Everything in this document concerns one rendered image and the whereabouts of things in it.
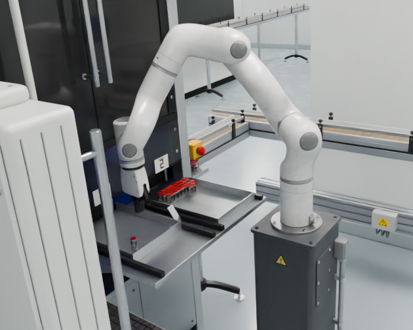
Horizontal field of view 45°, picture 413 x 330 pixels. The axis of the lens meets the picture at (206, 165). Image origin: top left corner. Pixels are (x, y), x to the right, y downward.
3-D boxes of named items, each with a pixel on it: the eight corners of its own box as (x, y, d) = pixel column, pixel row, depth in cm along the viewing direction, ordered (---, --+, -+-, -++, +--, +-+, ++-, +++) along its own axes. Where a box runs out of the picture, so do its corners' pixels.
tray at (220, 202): (150, 207, 206) (149, 199, 205) (189, 183, 225) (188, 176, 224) (218, 227, 187) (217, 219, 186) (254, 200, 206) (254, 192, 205)
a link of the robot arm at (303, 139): (305, 169, 190) (306, 108, 181) (326, 188, 173) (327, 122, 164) (275, 173, 188) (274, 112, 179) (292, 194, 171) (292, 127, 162)
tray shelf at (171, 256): (57, 248, 184) (56, 243, 183) (176, 179, 236) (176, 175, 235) (156, 288, 157) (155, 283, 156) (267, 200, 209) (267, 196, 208)
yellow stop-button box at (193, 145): (181, 158, 234) (180, 143, 231) (191, 152, 239) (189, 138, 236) (195, 160, 230) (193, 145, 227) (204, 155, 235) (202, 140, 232)
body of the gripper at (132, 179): (114, 163, 170) (119, 193, 175) (132, 169, 164) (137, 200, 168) (132, 156, 175) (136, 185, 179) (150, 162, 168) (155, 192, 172)
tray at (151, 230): (67, 238, 187) (65, 229, 186) (117, 209, 206) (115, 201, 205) (134, 263, 168) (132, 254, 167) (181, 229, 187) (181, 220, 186)
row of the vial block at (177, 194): (165, 205, 206) (164, 195, 205) (192, 188, 219) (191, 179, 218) (170, 206, 205) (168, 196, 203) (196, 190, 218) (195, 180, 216)
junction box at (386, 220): (370, 227, 262) (371, 212, 259) (373, 223, 266) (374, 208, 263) (394, 233, 256) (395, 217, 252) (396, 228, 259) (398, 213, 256)
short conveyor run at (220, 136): (176, 181, 238) (174, 150, 232) (152, 175, 247) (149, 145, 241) (251, 137, 289) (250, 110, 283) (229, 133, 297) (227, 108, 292)
